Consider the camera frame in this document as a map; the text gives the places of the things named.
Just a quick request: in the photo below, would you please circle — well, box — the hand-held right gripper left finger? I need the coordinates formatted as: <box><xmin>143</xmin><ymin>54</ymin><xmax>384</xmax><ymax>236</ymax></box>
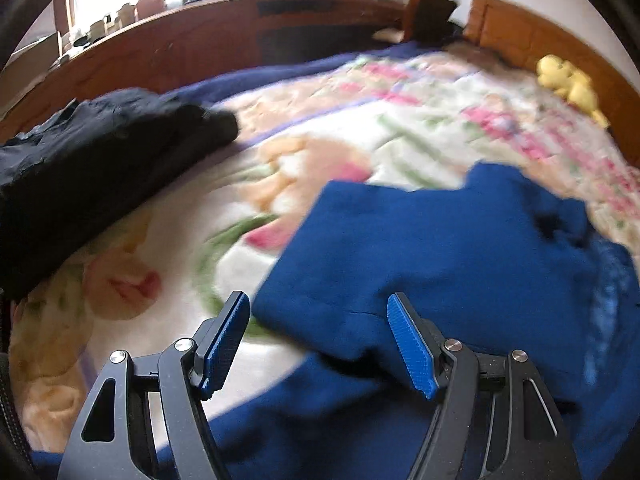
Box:
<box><xmin>57</xmin><ymin>290</ymin><xmax>251</xmax><ymax>480</ymax></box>

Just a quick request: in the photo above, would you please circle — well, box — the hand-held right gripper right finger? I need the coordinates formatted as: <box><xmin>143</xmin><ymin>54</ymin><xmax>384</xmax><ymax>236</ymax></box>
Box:
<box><xmin>386</xmin><ymin>292</ymin><xmax>583</xmax><ymax>480</ymax></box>

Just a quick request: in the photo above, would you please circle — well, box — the blue jacket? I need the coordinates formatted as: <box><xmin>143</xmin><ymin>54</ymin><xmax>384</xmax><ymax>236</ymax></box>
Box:
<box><xmin>252</xmin><ymin>162</ymin><xmax>640</xmax><ymax>408</ymax></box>

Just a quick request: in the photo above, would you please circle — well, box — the black garment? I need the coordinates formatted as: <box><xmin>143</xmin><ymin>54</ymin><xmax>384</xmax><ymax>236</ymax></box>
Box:
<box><xmin>0</xmin><ymin>87</ymin><xmax>240</xmax><ymax>302</ymax></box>

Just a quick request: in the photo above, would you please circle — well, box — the floral blanket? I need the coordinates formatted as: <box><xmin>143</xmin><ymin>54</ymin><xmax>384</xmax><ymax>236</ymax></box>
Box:
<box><xmin>7</xmin><ymin>52</ymin><xmax>640</xmax><ymax>456</ymax></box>

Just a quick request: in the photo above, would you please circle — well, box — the long wooden desk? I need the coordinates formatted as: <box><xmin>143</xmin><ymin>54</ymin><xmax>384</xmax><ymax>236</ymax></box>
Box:
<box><xmin>0</xmin><ymin>0</ymin><xmax>407</xmax><ymax>142</ymax></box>

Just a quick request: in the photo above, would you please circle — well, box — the yellow plush toy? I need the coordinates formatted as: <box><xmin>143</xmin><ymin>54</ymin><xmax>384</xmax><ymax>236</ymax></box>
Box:
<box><xmin>536</xmin><ymin>54</ymin><xmax>611</xmax><ymax>129</ymax></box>

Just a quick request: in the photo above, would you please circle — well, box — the wooden chair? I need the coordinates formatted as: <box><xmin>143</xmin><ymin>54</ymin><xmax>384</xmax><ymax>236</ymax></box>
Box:
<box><xmin>401</xmin><ymin>0</ymin><xmax>460</xmax><ymax>45</ymax></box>

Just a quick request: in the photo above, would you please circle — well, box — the wooden bed headboard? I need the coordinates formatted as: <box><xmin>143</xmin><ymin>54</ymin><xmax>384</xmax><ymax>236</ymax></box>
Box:
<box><xmin>462</xmin><ymin>0</ymin><xmax>615</xmax><ymax>128</ymax></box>

